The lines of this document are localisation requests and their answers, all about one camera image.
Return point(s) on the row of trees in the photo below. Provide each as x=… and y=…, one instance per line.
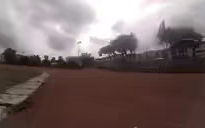
x=10, y=56

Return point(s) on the building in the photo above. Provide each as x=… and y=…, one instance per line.
x=188, y=48

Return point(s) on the floodlight pole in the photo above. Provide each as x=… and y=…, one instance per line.
x=79, y=48

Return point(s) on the tall dark tree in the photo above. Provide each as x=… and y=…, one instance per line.
x=180, y=33

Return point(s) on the grey concrete kerb strip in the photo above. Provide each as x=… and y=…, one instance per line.
x=15, y=96

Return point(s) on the long fence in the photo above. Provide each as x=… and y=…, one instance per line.
x=140, y=63

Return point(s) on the broad dark tree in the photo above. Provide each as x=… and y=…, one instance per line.
x=123, y=43

